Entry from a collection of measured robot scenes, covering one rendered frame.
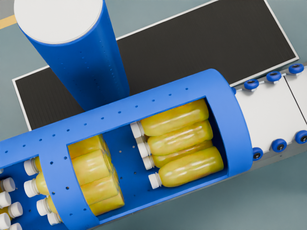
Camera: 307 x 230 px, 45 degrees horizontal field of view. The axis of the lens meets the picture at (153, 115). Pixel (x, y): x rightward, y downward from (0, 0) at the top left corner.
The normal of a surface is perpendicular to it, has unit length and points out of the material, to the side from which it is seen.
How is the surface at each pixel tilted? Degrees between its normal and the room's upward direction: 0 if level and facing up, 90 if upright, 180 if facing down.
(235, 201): 0
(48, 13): 0
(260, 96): 0
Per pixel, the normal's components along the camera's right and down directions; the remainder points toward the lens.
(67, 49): 0.17, 0.95
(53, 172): -0.01, -0.20
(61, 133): -0.22, -0.72
